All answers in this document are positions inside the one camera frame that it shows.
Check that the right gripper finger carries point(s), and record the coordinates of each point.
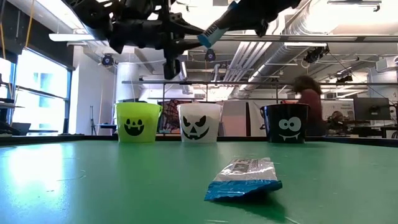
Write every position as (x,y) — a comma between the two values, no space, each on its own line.
(242,17)

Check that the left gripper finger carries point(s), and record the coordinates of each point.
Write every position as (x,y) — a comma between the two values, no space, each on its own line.
(189,28)
(188,45)

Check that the white blue Hershey's bar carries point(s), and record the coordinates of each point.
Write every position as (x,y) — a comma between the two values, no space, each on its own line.
(211,35)
(245,179)

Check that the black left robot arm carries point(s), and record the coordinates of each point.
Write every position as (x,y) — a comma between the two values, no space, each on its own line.
(90,12)

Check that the white halloween bucket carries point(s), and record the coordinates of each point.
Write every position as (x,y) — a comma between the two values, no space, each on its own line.
(200,109)

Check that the green halloween bucket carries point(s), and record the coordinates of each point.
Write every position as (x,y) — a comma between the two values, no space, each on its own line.
(149,118)

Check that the black halloween bucket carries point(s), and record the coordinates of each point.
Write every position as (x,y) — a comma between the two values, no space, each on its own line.
(270,121)

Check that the black ceiling spotlight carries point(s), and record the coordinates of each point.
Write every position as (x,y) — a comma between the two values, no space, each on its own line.
(107,59)
(210,55)

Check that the white round column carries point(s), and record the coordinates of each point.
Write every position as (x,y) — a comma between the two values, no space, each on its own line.
(127,81)

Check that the white overhead light bar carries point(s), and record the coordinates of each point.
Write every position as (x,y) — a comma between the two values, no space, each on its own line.
(71,37)

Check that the spider web decoration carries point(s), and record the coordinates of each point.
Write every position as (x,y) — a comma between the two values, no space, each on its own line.
(170,116)

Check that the person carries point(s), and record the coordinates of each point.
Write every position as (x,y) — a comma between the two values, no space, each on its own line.
(337,118)
(311,93)

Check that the large bright window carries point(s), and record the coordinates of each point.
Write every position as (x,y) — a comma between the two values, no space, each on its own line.
(40,93)

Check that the black computer monitor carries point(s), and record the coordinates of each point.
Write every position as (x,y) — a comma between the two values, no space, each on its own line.
(371,109)

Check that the black metal rack frame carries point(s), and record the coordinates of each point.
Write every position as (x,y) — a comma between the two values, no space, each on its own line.
(149,82)

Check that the silver ventilation duct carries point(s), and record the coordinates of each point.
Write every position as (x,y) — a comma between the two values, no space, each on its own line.
(273,62)

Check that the black ceiling camera cluster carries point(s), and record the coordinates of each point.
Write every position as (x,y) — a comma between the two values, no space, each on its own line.
(314,55)

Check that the grey overhead rail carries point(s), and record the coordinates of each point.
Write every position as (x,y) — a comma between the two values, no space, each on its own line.
(342,39)

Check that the white wall unit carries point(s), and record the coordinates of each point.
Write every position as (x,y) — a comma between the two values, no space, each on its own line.
(387,63)

